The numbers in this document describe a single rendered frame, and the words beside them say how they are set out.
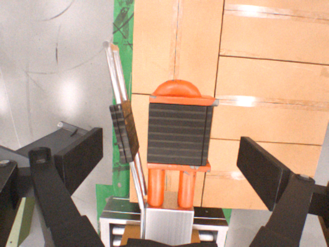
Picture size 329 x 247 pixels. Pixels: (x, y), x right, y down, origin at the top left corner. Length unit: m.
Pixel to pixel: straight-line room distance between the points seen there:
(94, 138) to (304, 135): 1.12
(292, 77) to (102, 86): 1.23
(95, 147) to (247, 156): 0.13
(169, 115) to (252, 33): 0.87
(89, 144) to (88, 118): 1.50
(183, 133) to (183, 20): 0.81
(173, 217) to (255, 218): 1.82
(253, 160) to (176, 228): 0.16
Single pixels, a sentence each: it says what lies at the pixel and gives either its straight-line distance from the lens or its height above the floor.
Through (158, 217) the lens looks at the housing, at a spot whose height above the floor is 1.29.
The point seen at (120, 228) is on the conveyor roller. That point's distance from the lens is 1.33.
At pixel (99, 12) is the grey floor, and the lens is 1.65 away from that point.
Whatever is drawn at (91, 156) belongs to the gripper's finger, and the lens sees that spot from 0.17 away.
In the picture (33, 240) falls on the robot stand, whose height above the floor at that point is 0.75.
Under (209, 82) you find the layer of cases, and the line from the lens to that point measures 0.98.
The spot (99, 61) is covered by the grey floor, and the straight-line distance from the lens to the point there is 1.59.
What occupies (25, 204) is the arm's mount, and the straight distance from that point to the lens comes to 1.03.
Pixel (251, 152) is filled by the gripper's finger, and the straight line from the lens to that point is 0.17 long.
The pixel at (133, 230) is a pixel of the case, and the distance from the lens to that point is 1.19.
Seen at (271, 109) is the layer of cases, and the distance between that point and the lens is 1.09.
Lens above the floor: 1.50
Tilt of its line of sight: 77 degrees down
